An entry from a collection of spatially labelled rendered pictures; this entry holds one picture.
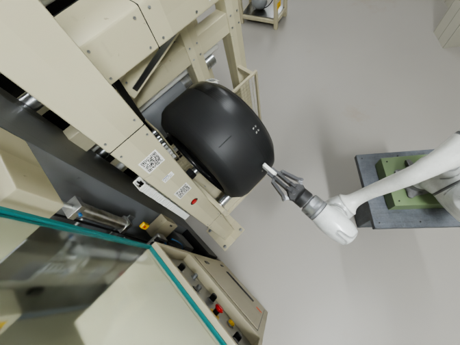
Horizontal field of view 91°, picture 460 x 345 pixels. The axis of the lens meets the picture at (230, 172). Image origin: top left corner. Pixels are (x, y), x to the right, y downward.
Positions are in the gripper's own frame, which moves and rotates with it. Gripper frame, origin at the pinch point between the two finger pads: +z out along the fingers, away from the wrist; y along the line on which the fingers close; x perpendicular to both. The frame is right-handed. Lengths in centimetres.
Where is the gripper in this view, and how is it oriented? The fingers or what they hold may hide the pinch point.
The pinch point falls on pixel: (269, 170)
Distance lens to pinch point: 98.9
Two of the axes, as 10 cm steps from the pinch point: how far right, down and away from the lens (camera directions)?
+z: -7.1, -6.4, 2.8
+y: -6.9, 7.0, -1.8
